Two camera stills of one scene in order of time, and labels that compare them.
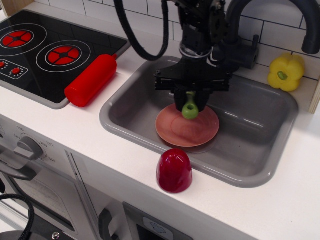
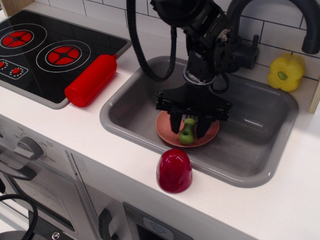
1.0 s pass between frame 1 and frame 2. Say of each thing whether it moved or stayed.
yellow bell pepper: stayed
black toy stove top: stayed
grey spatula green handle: moved
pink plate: stayed
